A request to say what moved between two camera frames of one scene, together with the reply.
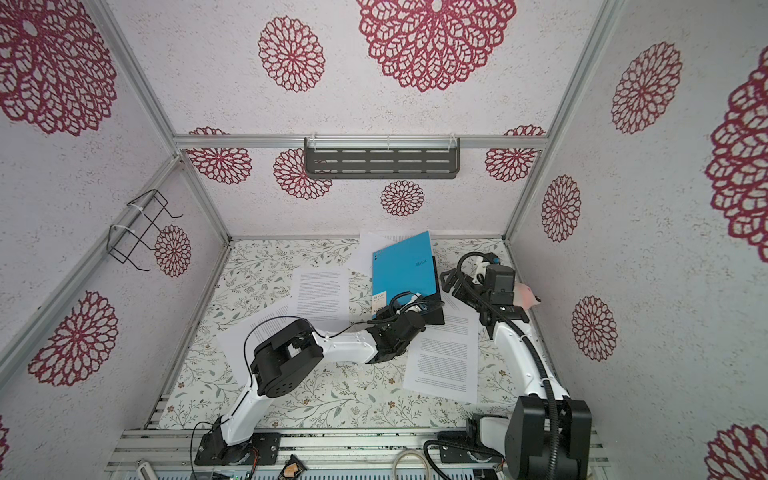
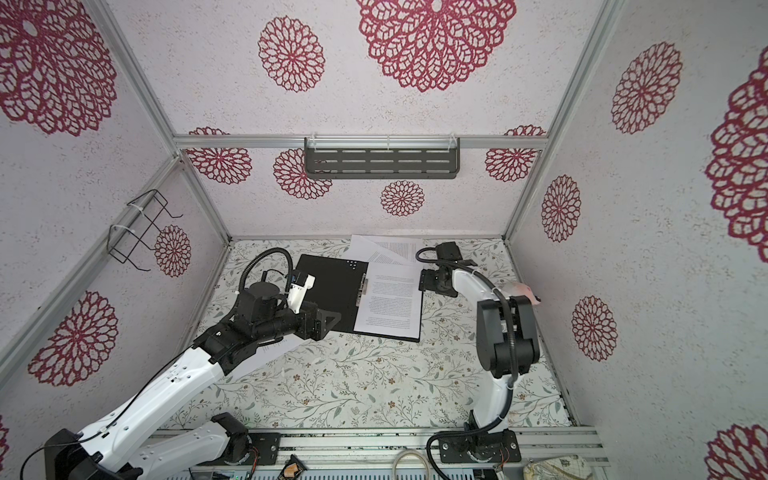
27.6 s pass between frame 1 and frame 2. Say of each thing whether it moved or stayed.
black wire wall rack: stayed
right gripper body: moved
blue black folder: moved
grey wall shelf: stayed
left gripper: moved
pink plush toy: stayed
